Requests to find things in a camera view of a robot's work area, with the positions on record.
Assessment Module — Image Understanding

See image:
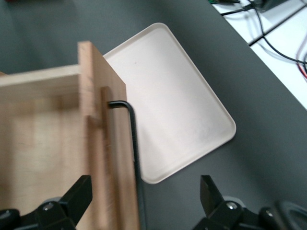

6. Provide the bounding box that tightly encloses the black cable on white desk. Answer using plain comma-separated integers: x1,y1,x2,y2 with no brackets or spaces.
220,0,307,67

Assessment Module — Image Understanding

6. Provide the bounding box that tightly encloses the wooden drawer with notched edge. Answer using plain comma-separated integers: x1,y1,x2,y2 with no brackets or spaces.
0,41,141,230

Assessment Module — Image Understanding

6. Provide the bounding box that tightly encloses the beige plastic tray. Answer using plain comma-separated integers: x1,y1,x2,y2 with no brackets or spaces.
102,22,237,185

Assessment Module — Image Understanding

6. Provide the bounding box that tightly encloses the black metal drawer handle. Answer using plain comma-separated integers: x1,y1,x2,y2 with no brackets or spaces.
107,100,146,230

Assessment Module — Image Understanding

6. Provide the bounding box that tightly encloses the grey cable on white desk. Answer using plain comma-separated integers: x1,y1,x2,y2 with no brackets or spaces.
244,11,307,63

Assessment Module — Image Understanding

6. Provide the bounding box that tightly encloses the red cable on white desk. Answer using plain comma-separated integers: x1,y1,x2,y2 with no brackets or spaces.
295,33,307,79

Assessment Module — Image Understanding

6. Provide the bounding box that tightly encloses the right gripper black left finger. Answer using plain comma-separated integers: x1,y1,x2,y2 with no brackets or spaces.
56,175,94,227

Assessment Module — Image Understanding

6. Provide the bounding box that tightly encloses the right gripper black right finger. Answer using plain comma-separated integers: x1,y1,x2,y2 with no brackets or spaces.
201,175,226,218

